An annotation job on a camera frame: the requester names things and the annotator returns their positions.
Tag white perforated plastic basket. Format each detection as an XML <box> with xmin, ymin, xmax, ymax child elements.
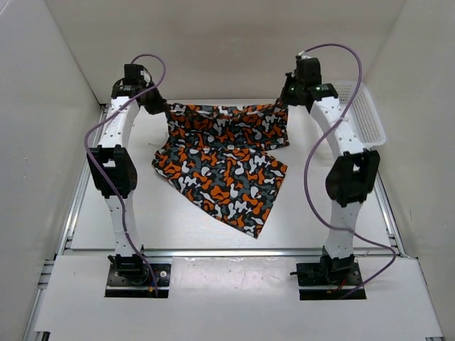
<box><xmin>319</xmin><ymin>80</ymin><xmax>387</xmax><ymax>157</ymax></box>

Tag orange camouflage shorts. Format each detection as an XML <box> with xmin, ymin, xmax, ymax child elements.
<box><xmin>151</xmin><ymin>100</ymin><xmax>289</xmax><ymax>238</ymax></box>

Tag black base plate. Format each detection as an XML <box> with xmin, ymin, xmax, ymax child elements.
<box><xmin>289</xmin><ymin>263</ymin><xmax>367</xmax><ymax>301</ymax></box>
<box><xmin>105</xmin><ymin>255</ymin><xmax>171</xmax><ymax>298</ymax></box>

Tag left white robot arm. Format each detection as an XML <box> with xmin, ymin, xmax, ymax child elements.
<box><xmin>87</xmin><ymin>63</ymin><xmax>169</xmax><ymax>286</ymax></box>

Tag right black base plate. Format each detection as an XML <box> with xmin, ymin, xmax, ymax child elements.
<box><xmin>289</xmin><ymin>263</ymin><xmax>367</xmax><ymax>301</ymax></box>

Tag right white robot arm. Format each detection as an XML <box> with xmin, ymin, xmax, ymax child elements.
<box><xmin>280</xmin><ymin>55</ymin><xmax>380</xmax><ymax>284</ymax></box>

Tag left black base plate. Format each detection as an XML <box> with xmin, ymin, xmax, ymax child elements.
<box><xmin>105</xmin><ymin>255</ymin><xmax>171</xmax><ymax>298</ymax></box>

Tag front aluminium rail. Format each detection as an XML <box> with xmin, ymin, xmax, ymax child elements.
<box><xmin>63</xmin><ymin>248</ymin><xmax>392</xmax><ymax>258</ymax></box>

